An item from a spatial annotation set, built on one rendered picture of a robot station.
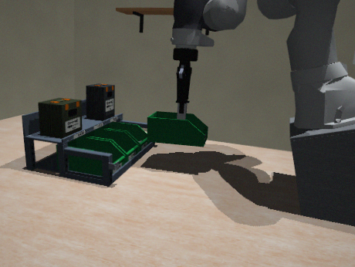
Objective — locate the dark grey metal shelf rack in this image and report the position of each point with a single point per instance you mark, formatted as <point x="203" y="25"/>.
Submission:
<point x="31" y="132"/>

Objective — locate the green bin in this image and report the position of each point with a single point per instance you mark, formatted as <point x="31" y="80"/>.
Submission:
<point x="91" y="166"/>
<point x="133" y="130"/>
<point x="123" y="141"/>
<point x="163" y="127"/>

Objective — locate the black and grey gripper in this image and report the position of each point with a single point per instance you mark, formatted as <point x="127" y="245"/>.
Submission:
<point x="183" y="78"/>

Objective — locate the black storage case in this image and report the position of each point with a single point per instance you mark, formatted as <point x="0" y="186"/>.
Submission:
<point x="100" y="101"/>

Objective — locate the dark green tool case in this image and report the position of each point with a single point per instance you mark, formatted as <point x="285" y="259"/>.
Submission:
<point x="60" y="118"/>

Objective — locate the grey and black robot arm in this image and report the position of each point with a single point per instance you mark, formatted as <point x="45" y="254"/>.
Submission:
<point x="325" y="95"/>

